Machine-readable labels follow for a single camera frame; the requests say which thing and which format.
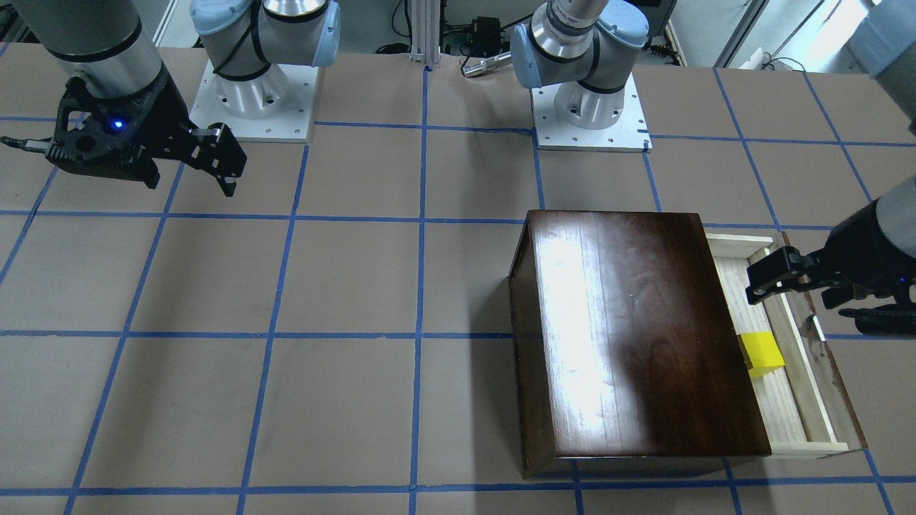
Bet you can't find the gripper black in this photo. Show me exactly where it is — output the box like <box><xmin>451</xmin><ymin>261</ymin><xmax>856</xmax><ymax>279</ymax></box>
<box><xmin>147</xmin><ymin>123</ymin><xmax>248</xmax><ymax>197</ymax></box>
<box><xmin>745</xmin><ymin>201</ymin><xmax>914</xmax><ymax>310</ymax></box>

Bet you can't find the yellow wooden block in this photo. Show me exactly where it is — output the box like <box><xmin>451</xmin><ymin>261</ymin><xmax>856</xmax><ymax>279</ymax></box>
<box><xmin>737</xmin><ymin>330</ymin><xmax>786</xmax><ymax>378</ymax></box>

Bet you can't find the wooden drawer with handle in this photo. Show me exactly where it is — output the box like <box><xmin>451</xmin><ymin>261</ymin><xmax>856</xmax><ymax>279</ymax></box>
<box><xmin>706</xmin><ymin>232</ymin><xmax>867</xmax><ymax>458</ymax></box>

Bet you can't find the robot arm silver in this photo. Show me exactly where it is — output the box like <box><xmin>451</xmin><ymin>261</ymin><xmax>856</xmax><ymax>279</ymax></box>
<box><xmin>2</xmin><ymin>1</ymin><xmax>341</xmax><ymax>197</ymax></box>
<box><xmin>510</xmin><ymin>1</ymin><xmax>914</xmax><ymax>318</ymax></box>

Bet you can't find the dark wooden drawer cabinet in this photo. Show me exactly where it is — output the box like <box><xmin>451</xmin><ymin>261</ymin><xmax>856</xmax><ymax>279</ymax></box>
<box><xmin>508</xmin><ymin>210</ymin><xmax>772</xmax><ymax>479</ymax></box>

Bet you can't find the silver cylindrical tool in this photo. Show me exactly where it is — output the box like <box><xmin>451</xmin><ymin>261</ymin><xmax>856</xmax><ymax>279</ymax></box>
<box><xmin>461</xmin><ymin>51</ymin><xmax>512</xmax><ymax>79</ymax></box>

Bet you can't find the black power adapter box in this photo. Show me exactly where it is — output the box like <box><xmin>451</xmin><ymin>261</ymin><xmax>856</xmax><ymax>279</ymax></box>
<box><xmin>468</xmin><ymin>16</ymin><xmax>502</xmax><ymax>57</ymax></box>

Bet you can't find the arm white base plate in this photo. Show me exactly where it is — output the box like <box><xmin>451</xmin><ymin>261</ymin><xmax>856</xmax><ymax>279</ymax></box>
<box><xmin>530</xmin><ymin>73</ymin><xmax>653</xmax><ymax>152</ymax></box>
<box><xmin>190</xmin><ymin>62</ymin><xmax>321</xmax><ymax>144</ymax></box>

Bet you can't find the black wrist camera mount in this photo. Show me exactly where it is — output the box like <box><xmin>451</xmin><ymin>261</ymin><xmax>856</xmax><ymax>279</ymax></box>
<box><xmin>2</xmin><ymin>67</ymin><xmax>196</xmax><ymax>189</ymax></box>

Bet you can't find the aluminium frame post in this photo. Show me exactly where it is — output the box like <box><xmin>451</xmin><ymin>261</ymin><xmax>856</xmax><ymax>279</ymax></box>
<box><xmin>405</xmin><ymin>0</ymin><xmax>444</xmax><ymax>69</ymax></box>

